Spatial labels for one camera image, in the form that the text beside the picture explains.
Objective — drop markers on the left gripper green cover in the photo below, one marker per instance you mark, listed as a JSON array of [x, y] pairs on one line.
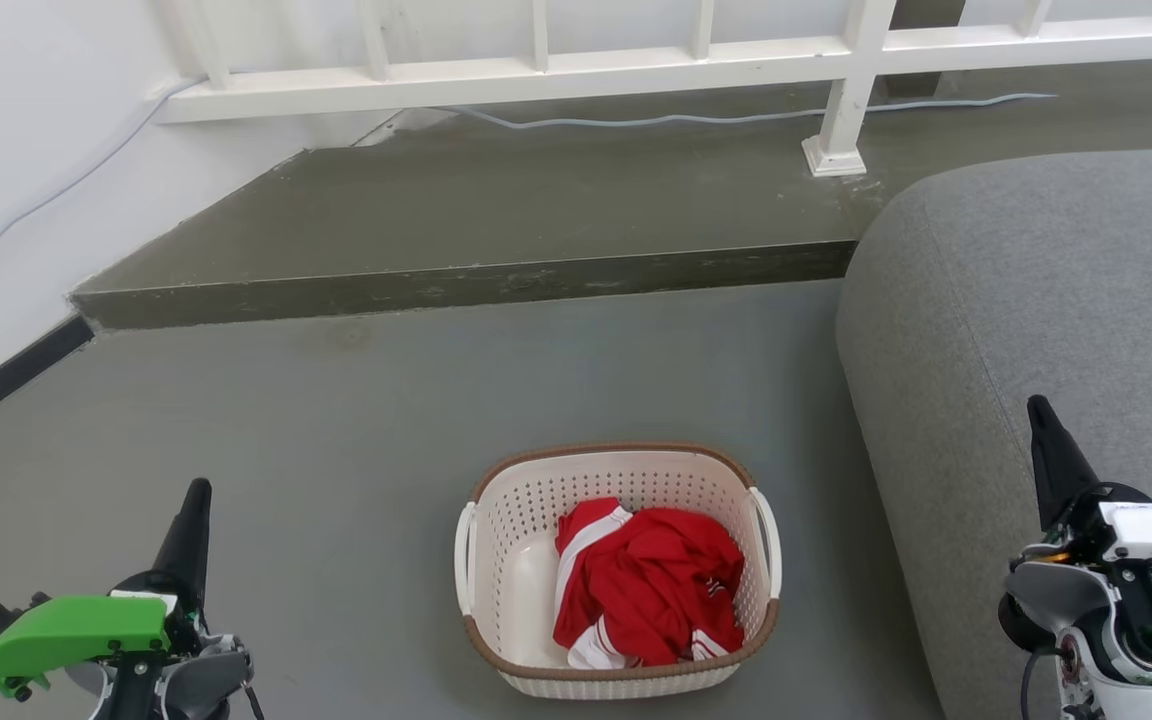
[[66, 630]]

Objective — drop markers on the white perforated laundry basket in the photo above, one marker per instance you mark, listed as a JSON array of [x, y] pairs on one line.
[[506, 580]]

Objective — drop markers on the grey fabric sofa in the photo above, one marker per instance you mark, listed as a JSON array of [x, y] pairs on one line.
[[1036, 300]]

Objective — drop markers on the black baseboard strip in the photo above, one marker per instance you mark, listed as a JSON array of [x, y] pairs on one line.
[[6, 378]]

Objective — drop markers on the red white clothing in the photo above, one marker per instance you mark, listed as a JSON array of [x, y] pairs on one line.
[[651, 585]]

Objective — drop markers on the white railing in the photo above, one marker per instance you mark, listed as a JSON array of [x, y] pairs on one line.
[[636, 66]]

